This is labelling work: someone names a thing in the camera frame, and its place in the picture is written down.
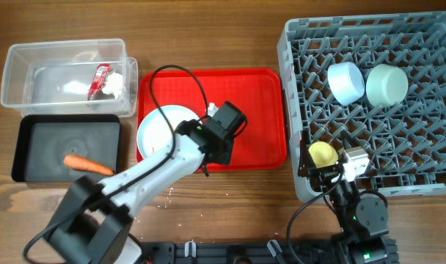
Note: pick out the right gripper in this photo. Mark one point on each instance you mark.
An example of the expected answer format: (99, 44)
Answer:
(324, 171)

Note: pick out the yellow cup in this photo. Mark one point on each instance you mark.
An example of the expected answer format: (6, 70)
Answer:
(323, 154)

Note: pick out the light blue small bowl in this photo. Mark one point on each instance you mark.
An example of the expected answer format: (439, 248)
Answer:
(345, 82)

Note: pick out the mint green bowl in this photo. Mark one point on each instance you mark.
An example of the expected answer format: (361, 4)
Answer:
(386, 85)

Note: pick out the light blue plate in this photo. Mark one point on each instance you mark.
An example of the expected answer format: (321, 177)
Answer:
(153, 132)

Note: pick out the white tissue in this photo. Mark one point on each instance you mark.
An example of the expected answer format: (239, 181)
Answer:
(113, 85)

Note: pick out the red snack wrapper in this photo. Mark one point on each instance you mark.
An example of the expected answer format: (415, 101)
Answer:
(98, 80)

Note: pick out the orange carrot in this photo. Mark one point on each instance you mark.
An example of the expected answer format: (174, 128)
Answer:
(80, 163)

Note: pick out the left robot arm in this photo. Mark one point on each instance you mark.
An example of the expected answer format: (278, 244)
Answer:
(93, 221)

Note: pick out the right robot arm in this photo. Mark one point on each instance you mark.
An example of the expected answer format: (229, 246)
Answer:
(362, 215)

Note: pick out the grey dishwasher rack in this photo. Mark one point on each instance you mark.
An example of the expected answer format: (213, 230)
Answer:
(406, 142)

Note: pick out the black waste tray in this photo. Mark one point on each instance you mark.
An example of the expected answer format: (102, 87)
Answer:
(45, 139)

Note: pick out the red serving tray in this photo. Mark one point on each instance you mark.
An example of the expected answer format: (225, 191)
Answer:
(256, 92)

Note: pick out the clear plastic bin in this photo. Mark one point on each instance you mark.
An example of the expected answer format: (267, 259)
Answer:
(55, 77)

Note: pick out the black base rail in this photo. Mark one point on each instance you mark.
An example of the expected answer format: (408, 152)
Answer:
(308, 251)

